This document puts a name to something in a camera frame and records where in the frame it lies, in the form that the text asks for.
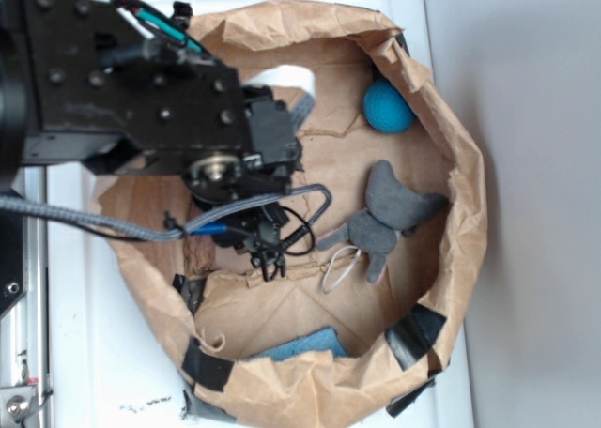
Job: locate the grey plush mouse toy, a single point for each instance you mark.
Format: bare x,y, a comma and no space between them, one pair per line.
391,210

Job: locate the black tape piece right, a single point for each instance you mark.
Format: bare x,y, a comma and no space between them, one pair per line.
414,335

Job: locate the blue sponge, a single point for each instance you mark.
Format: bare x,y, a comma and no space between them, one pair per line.
321,340

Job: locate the black tape piece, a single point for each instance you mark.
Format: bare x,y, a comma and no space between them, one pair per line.
205,369
414,335

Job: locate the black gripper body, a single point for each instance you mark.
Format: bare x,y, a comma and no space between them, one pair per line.
222,178

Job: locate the aluminium frame rail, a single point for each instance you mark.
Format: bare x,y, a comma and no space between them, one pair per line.
26,395

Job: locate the black tape piece left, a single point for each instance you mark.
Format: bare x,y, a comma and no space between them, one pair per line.
205,369

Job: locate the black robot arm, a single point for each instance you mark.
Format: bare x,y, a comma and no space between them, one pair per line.
124,90

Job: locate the blue ball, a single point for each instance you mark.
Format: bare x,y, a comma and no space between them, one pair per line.
385,109

